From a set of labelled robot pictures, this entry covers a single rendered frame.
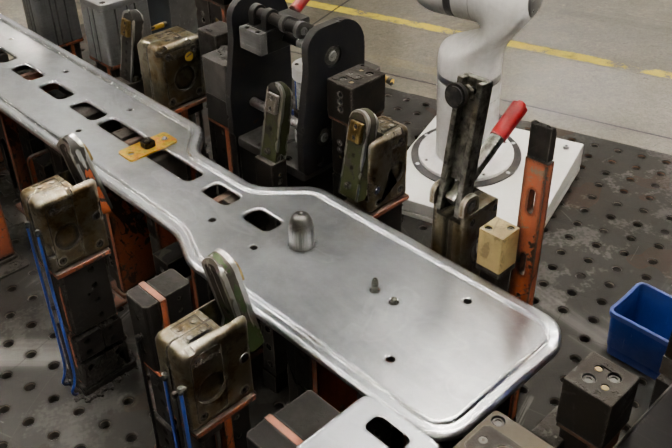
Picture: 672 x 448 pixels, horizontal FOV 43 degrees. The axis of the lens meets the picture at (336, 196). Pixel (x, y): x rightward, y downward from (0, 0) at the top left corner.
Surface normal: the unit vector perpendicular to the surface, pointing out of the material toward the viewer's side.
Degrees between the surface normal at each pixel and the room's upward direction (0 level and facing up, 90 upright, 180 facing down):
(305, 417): 0
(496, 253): 90
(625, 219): 0
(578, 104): 0
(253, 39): 90
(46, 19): 90
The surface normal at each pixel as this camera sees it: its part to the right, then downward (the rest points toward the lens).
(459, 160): -0.71, 0.27
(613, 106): -0.02, -0.83
